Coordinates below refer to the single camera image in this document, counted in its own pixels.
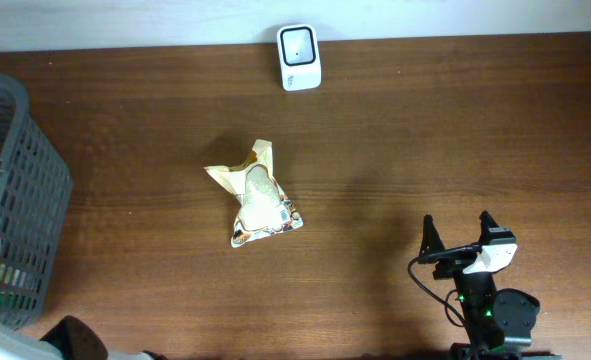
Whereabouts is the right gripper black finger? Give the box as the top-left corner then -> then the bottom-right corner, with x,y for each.
479,210 -> 499,244
419,214 -> 445,258

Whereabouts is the beige snack bag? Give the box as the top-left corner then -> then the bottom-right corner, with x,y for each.
204,139 -> 303,248

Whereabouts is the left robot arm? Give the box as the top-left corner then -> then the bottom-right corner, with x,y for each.
0,316 -> 168,360

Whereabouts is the grey plastic basket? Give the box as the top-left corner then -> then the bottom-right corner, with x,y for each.
0,74 -> 73,330

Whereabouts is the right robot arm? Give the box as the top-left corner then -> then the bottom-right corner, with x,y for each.
407,211 -> 557,359

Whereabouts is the white barcode scanner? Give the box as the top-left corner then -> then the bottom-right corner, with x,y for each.
276,24 -> 322,92

